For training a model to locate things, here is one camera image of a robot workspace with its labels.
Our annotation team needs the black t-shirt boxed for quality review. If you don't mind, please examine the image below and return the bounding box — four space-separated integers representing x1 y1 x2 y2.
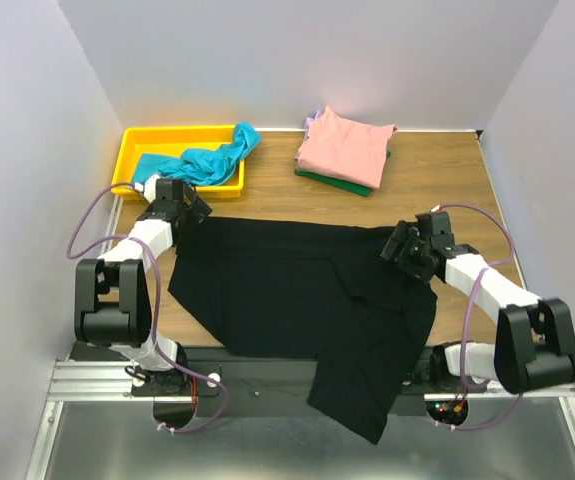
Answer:
168 217 437 443

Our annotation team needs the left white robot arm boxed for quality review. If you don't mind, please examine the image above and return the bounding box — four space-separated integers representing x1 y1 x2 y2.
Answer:
66 175 211 396

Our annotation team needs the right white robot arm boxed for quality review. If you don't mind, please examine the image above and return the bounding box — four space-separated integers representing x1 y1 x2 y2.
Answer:
381 206 575 395

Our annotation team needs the teal t-shirt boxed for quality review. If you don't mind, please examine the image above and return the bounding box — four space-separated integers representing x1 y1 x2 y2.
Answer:
131 122 261 187

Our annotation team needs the yellow plastic bin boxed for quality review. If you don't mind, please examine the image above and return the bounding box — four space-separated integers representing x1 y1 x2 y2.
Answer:
111 125 245 201

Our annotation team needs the green folded t-shirt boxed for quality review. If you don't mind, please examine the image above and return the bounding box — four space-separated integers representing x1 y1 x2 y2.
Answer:
294 146 391 197

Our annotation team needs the pink folded t-shirt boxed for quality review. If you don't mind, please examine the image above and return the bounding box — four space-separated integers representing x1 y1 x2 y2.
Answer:
296 105 398 190

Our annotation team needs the lavender folded t-shirt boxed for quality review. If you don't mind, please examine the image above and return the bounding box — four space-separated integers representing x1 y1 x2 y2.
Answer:
304 109 324 138

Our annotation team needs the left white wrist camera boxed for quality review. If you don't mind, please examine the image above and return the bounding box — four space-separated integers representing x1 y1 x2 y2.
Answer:
133 175 160 203

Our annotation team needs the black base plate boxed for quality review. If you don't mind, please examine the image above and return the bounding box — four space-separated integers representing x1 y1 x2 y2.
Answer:
125 346 464 426

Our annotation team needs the aluminium frame rail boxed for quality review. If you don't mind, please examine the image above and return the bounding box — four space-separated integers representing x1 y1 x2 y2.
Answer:
24 199 575 480

